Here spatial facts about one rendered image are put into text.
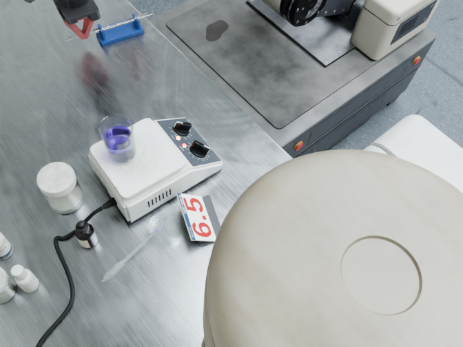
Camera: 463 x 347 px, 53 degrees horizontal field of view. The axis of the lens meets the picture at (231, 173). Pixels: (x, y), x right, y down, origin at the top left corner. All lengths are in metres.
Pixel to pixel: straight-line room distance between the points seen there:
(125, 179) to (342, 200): 0.64
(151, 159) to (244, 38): 0.95
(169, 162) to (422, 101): 1.56
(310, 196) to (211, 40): 1.51
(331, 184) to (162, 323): 0.63
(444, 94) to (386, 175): 2.10
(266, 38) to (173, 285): 1.09
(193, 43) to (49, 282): 1.05
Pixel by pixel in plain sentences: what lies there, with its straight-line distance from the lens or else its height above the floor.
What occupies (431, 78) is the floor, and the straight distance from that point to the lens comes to 2.30.
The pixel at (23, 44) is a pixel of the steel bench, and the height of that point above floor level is 0.75.
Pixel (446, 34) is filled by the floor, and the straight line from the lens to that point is 2.55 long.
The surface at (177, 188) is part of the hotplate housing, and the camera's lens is 0.82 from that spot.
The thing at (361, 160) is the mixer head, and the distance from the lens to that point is 0.17.
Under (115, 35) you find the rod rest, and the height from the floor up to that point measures 0.76.
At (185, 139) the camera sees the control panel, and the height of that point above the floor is 0.80.
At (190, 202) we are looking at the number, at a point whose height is 0.78.
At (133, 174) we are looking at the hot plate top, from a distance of 0.77.
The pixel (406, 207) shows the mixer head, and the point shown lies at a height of 1.37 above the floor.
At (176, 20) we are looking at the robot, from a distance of 1.72.
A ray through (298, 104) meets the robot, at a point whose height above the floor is 0.36.
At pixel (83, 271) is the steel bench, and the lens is 0.81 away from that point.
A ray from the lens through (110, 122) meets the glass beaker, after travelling 0.77.
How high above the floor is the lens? 1.50
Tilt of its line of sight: 59 degrees down
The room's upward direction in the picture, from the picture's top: 8 degrees clockwise
